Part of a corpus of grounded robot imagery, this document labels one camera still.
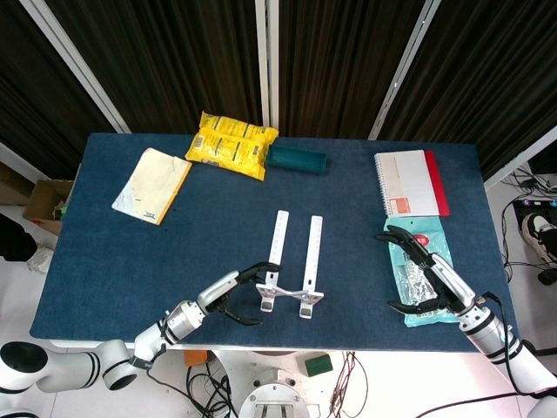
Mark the white folding laptop stand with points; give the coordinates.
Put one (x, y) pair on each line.
(278, 235)

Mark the green block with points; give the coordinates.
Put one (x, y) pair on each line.
(318, 365)

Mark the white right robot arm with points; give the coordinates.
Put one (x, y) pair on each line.
(483, 326)

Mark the crumpled white paper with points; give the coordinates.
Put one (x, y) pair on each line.
(41, 259)

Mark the white spiral notebook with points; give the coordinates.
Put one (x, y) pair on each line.
(404, 178)

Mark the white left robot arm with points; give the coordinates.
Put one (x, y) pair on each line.
(183, 322)

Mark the black fabric bundle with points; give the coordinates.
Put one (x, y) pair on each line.
(15, 239)

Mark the yellow snack bag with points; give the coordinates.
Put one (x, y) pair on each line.
(230, 148)

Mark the teal cleaning cloth package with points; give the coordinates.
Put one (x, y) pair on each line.
(428, 228)

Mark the cream yellow paper envelope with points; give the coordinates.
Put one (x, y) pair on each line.
(152, 183)

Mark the blue fabric table mat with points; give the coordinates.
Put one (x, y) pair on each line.
(174, 261)

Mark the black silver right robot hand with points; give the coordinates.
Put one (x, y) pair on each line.
(450, 283)

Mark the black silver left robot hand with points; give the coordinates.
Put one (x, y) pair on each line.
(217, 289)

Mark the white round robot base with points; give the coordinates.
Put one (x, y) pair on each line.
(274, 392)

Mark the orange block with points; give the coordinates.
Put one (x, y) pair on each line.
(196, 357)

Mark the black white sneaker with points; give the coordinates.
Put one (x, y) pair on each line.
(537, 231)

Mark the teal plastic tray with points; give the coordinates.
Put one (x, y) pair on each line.
(296, 159)

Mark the white metal frame post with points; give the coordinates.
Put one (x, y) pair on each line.
(522, 159)
(266, 65)
(74, 65)
(404, 69)

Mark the brown cardboard box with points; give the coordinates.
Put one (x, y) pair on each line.
(41, 200)

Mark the red plastic folder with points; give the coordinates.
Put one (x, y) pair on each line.
(437, 183)

